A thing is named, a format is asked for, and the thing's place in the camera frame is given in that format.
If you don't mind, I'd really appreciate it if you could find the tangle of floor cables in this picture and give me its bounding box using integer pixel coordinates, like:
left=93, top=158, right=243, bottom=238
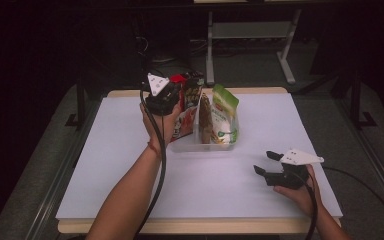
left=134, top=33, right=211, bottom=90

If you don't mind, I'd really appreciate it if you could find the person's right hand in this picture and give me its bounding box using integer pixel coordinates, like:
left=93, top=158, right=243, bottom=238
left=273, top=164, right=323, bottom=218

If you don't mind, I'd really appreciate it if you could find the gold brown food packet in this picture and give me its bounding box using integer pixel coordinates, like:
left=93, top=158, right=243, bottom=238
left=198, top=92, right=215, bottom=145

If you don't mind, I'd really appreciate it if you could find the white table mat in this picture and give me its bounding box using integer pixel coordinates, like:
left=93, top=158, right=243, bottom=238
left=55, top=93, right=344, bottom=220

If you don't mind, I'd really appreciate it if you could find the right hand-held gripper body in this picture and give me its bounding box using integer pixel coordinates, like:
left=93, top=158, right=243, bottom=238
left=265, top=148, right=325, bottom=190

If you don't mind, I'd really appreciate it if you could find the white metal stand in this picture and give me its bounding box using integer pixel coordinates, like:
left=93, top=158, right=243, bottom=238
left=205, top=9, right=303, bottom=86

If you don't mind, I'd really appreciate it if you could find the red and black food packet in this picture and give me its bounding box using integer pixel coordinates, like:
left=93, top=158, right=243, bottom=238
left=169, top=71, right=205, bottom=143

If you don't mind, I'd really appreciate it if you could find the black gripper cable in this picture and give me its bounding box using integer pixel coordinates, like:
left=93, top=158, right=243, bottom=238
left=294, top=169, right=319, bottom=240
left=133, top=81, right=168, bottom=238

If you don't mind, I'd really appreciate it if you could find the wooden table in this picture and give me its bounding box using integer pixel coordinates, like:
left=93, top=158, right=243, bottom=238
left=57, top=86, right=344, bottom=235

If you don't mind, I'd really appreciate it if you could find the person's left hand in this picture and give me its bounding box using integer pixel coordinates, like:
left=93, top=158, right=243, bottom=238
left=139, top=101, right=183, bottom=156

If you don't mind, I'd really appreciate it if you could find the red string bracelet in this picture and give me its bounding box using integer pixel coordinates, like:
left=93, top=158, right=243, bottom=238
left=147, top=141, right=162, bottom=158

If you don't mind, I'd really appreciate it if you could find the thin black cable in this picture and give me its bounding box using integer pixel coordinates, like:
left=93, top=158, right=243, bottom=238
left=322, top=165, right=384, bottom=233

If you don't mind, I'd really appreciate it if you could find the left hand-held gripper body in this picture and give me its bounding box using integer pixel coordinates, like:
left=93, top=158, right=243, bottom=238
left=145, top=73, right=182, bottom=117

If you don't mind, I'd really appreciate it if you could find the black metal frame stand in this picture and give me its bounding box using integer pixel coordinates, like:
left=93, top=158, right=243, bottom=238
left=64, top=71, right=92, bottom=132
left=331, top=66, right=378, bottom=130

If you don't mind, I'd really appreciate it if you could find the white and green food packet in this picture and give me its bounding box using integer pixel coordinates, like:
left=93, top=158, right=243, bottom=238
left=210, top=83, right=241, bottom=146

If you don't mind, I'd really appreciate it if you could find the aluminium side rail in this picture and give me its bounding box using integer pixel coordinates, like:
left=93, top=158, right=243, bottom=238
left=24, top=103, right=103, bottom=240
left=334, top=98, right=384, bottom=218

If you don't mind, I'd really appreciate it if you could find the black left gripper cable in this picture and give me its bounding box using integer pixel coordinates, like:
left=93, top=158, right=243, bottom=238
left=133, top=81, right=168, bottom=238

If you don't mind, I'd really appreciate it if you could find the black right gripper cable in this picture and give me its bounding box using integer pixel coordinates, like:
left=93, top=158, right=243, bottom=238
left=294, top=169, right=319, bottom=240

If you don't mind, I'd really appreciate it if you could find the clear plastic container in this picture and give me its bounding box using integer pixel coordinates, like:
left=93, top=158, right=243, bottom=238
left=168, top=109, right=241, bottom=154

